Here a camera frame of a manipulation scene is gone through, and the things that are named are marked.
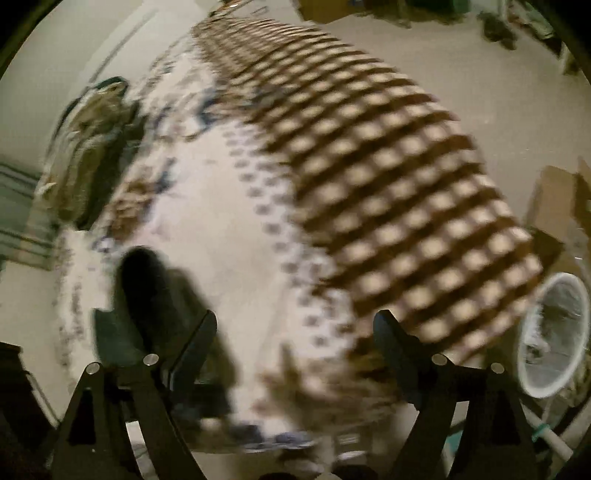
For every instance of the white round bin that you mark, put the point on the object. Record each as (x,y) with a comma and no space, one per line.
(549,332)

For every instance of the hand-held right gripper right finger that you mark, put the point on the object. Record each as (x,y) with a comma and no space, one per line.
(398,353)

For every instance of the dark pants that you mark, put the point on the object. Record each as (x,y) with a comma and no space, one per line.
(157,304)

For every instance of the brown checkered blanket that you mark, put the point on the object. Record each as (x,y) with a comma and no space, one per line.
(378,184)

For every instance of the brown cardboard box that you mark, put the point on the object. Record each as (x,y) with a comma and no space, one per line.
(325,8)
(554,203)

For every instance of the white printed bed sheet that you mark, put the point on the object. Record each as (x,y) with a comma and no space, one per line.
(221,240)

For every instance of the dark cloth heap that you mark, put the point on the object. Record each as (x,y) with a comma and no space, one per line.
(497,28)

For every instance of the striped green rug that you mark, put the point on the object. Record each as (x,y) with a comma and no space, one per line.
(21,207)

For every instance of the white pipe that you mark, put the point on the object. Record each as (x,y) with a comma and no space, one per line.
(551,438)

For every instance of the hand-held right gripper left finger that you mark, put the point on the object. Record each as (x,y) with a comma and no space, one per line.
(193,353)

